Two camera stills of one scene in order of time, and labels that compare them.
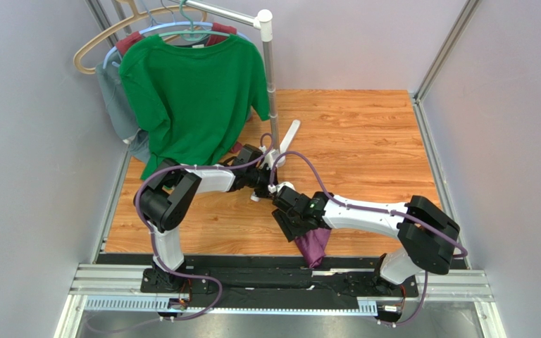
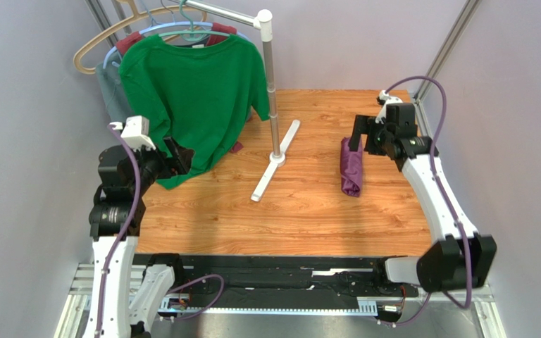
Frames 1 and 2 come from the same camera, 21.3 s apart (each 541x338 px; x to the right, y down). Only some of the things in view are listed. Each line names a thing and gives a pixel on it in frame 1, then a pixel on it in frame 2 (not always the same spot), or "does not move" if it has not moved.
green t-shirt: x=196 y=102 does not move
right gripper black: x=287 y=220 to x=368 y=135
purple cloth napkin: x=312 y=243 to x=351 y=167
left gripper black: x=265 y=192 to x=179 y=163
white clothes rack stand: x=277 y=155 does not move
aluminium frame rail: x=429 y=136 does not move
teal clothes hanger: x=192 y=35 does not move
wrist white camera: x=268 y=158 to x=135 y=132
